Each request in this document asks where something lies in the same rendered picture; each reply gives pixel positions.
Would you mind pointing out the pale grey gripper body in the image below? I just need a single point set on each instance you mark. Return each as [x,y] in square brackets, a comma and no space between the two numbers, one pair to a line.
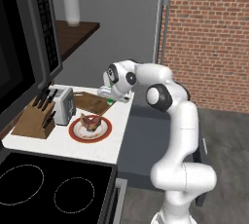
[112,92]

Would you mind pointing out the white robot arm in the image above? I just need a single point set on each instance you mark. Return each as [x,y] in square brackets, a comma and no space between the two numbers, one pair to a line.
[181,137]

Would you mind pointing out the wooden cutting board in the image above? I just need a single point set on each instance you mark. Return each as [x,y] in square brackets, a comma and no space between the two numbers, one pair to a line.
[90,103]

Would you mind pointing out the brown meat piece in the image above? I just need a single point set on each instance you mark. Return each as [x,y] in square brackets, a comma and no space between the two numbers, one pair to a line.
[90,122]

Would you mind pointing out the red rimmed white plate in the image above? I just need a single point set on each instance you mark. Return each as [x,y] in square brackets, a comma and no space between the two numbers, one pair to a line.
[97,134]

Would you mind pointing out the wooden knife block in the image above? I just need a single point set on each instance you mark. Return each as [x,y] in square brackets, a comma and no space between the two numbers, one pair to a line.
[30,120]

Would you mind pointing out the small green object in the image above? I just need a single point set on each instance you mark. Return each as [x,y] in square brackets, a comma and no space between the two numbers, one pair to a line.
[110,100]

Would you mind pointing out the silver toaster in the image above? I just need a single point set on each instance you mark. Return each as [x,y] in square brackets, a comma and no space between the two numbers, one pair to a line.
[64,106]

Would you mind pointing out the dark wooden shelf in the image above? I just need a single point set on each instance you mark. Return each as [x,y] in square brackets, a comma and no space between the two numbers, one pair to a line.
[74,34]

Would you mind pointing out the grey fridge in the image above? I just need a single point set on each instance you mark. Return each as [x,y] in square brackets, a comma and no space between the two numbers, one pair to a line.
[123,23]

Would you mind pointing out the white cylinder jar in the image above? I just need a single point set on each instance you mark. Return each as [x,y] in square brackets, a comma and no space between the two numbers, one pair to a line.
[71,5]

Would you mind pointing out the black microwave oven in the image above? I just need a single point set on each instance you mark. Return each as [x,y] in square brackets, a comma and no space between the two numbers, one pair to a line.
[19,39]

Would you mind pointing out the black hob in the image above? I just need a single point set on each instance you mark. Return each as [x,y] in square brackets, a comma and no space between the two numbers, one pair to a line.
[48,185]

